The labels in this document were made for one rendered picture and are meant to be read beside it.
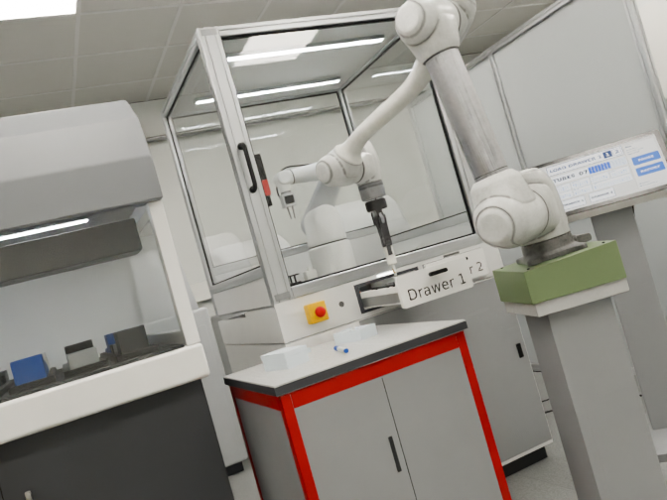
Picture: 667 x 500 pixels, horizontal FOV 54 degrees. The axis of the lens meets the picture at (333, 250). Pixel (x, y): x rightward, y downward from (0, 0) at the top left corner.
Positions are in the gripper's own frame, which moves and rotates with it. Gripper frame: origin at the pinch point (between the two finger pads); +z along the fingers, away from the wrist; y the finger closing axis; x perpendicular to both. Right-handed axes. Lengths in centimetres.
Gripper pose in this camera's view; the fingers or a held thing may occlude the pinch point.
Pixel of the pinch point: (390, 255)
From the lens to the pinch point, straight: 231.0
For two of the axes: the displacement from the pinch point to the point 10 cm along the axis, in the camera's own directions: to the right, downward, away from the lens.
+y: -0.6, 0.3, 10.0
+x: -9.6, 2.7, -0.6
